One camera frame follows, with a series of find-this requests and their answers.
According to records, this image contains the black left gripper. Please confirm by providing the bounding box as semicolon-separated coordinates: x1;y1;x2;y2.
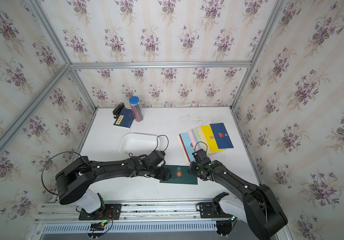
146;167;175;183

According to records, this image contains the dark green envelope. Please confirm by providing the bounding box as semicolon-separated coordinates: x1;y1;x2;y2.
160;165;198;185

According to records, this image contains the yellow envelope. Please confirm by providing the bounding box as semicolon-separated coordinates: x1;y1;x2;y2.
201;126;225;153

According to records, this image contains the white plastic storage box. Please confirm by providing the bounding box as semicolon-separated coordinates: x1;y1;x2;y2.
119;133;159;156

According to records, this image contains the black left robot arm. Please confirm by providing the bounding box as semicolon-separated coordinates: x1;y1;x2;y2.
55;150;171;214

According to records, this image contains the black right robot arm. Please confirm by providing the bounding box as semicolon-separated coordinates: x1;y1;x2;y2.
189;149;288;240

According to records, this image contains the light green envelope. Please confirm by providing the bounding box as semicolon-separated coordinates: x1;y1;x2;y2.
192;129;208;152

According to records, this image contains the tan beige envelope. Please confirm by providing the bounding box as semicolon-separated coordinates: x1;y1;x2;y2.
196;127;216;155

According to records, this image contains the light blue envelope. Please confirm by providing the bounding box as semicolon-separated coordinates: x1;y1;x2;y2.
180;133;195;162

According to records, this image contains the dark blue book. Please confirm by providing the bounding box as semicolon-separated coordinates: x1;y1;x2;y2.
114;108;135;128

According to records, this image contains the black stapler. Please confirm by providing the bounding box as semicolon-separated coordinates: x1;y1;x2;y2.
113;103;125;119

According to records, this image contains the blue-lidded pencil tube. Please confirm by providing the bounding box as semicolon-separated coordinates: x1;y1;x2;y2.
129;96;144;122

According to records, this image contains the black left camera cable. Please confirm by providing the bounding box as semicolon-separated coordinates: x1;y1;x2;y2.
153;134;170;153

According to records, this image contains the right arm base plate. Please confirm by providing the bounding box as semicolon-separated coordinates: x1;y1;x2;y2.
196;202;233;220

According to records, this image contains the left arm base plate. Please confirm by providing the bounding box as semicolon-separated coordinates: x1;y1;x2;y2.
78;204;123;221

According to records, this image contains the aluminium mounting rail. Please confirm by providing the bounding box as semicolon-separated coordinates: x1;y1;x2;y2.
34;199;227;224

